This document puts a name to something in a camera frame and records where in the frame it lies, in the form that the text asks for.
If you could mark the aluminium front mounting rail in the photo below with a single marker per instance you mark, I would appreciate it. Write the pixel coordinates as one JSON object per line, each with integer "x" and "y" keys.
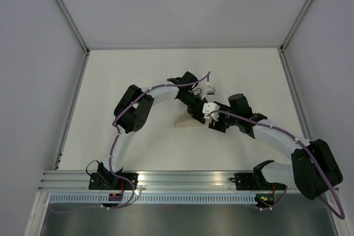
{"x": 146, "y": 181}

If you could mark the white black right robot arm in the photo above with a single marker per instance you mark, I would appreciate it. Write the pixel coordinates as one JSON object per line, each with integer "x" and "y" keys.
{"x": 312, "y": 168}

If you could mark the aluminium right frame post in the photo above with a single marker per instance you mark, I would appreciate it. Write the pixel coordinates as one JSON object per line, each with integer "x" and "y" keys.
{"x": 295, "y": 25}

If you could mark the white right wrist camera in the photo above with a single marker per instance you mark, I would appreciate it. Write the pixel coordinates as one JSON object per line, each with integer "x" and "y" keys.
{"x": 209, "y": 111}

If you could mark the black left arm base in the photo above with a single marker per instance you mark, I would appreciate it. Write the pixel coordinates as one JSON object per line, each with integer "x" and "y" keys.
{"x": 103, "y": 179}

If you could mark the aluminium left frame post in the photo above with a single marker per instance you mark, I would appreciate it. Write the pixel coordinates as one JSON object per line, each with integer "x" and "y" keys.
{"x": 72, "y": 26}

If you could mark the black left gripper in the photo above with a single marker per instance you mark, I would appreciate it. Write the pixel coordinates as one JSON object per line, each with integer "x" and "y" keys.
{"x": 196, "y": 112}

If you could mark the aluminium frame post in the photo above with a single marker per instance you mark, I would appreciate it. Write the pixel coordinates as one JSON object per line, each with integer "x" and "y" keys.
{"x": 72, "y": 26}
{"x": 295, "y": 25}

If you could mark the white slotted cable duct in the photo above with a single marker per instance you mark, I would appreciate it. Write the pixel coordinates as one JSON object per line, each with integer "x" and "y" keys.
{"x": 154, "y": 198}

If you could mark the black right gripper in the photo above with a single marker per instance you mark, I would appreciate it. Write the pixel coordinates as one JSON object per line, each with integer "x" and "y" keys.
{"x": 217, "y": 125}

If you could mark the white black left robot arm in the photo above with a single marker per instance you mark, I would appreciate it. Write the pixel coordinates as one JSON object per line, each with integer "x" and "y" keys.
{"x": 132, "y": 112}

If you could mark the beige cloth napkin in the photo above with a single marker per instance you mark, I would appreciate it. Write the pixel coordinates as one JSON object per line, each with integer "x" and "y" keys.
{"x": 185, "y": 121}

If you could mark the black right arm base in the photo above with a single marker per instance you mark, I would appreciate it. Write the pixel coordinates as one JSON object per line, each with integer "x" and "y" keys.
{"x": 245, "y": 181}

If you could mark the aluminium rear frame bar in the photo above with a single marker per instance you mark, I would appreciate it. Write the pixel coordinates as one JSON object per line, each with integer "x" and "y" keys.
{"x": 184, "y": 47}

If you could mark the aluminium table edge rail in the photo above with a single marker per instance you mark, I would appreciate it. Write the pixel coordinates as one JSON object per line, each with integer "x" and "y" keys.
{"x": 70, "y": 111}

